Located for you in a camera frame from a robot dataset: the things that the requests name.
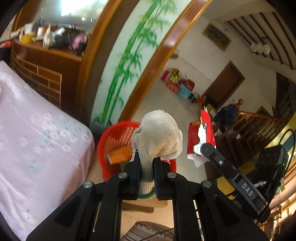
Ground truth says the orange cardboard box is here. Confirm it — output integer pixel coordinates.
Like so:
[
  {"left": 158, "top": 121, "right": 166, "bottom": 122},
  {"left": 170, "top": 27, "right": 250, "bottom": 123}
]
[{"left": 107, "top": 146, "right": 133, "bottom": 165}]

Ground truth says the red white snack bag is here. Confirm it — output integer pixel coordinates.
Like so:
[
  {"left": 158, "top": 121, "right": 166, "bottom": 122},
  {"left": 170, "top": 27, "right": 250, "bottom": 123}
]
[{"left": 187, "top": 108, "right": 216, "bottom": 168}]

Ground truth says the white knit glove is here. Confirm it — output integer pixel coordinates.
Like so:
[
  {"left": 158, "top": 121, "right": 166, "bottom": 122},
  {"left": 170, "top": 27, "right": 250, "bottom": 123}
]
[{"left": 132, "top": 109, "right": 183, "bottom": 200}]

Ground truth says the red plastic mesh basket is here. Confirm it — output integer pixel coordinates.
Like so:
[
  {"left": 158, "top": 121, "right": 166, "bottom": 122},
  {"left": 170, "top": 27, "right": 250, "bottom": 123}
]
[{"left": 97, "top": 120, "right": 177, "bottom": 182}]

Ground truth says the brown wooden door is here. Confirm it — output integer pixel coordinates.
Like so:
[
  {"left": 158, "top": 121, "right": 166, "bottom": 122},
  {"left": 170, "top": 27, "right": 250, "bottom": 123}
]
[{"left": 202, "top": 61, "right": 245, "bottom": 110}]

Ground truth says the wooden sideboard cabinet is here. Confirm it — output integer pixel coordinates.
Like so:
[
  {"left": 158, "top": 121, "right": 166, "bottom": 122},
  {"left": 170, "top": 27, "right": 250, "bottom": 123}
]
[{"left": 11, "top": 40, "right": 82, "bottom": 115}]

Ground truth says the small framed landscape picture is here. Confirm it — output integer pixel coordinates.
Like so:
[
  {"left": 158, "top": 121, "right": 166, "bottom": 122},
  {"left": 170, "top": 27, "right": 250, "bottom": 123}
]
[{"left": 203, "top": 24, "right": 231, "bottom": 51}]

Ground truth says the yellow container on sideboard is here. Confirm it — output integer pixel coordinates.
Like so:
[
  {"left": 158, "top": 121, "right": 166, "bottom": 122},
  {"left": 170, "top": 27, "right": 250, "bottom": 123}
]
[{"left": 20, "top": 34, "right": 36, "bottom": 45}]

